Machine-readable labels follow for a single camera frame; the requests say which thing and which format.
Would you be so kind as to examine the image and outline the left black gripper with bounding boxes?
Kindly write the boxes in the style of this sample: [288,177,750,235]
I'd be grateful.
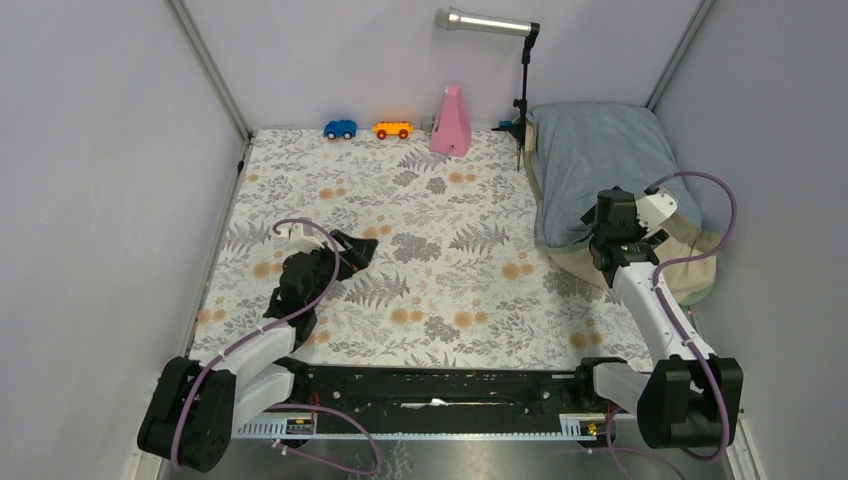
[302,229,376,309]

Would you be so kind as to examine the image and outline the white pillow with yellow edge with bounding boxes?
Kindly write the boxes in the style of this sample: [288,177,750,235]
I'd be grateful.
[525,138,721,305]

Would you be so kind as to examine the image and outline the blue pillowcase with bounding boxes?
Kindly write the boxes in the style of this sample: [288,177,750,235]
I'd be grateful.
[528,102,702,256]

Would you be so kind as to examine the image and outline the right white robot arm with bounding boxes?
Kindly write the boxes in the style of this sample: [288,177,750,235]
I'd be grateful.
[573,187,744,451]

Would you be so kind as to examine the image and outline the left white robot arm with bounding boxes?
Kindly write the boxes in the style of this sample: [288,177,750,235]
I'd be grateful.
[136,219,379,473]

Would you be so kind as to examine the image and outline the floral table cloth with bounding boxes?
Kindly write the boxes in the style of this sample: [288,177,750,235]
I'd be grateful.
[191,130,652,371]

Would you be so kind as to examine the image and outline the blue toy car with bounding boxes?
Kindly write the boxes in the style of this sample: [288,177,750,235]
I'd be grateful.
[323,120,358,140]

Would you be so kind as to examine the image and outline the orange toy car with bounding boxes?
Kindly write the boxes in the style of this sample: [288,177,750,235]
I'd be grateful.
[372,122,414,140]

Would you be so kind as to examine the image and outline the black microphone stand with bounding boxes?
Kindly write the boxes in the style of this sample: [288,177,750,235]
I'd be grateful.
[492,22,541,171]

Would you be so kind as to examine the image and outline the pink metronome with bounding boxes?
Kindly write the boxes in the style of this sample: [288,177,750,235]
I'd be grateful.
[429,84,472,158]

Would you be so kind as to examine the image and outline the silver microphone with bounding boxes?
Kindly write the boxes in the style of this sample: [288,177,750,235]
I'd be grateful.
[435,7,540,37]

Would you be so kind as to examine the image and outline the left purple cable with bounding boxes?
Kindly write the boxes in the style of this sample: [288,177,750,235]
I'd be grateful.
[169,217,386,477]

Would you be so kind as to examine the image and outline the purple cable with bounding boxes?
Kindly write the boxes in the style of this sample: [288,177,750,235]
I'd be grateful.
[169,217,386,477]
[582,171,739,480]

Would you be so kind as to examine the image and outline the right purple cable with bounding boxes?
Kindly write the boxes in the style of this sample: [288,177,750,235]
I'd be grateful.
[582,171,739,480]

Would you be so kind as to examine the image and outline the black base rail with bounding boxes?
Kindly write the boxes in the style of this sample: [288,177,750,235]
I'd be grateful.
[287,361,608,422]

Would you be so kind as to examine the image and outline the white slotted cable duct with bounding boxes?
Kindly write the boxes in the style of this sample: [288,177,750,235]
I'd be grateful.
[232,411,602,441]

